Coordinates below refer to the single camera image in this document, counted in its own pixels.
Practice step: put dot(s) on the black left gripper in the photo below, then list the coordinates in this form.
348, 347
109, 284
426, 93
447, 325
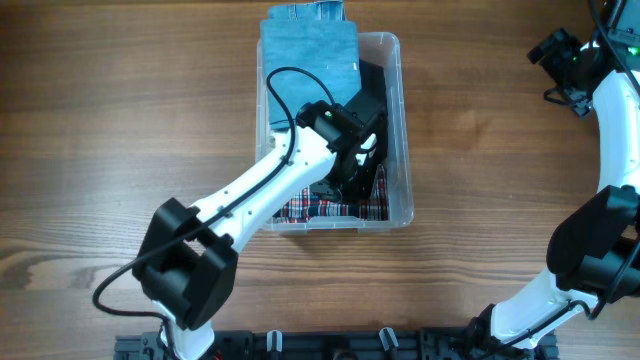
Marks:
365, 188

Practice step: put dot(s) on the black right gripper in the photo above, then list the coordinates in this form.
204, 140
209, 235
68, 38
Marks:
551, 63

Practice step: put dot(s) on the black garment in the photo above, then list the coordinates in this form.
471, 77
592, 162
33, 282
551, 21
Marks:
375, 80

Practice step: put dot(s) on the blue denim jeans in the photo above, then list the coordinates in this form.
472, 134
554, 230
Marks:
315, 37

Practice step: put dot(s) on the red plaid shirt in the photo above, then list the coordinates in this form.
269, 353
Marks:
305, 206

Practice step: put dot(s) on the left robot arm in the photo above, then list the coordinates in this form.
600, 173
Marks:
189, 255

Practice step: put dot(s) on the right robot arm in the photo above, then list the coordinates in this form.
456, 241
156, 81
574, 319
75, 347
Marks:
589, 262

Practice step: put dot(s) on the clear plastic storage bin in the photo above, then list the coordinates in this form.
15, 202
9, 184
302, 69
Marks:
396, 208

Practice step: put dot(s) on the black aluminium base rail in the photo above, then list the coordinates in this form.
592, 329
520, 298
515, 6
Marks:
427, 343

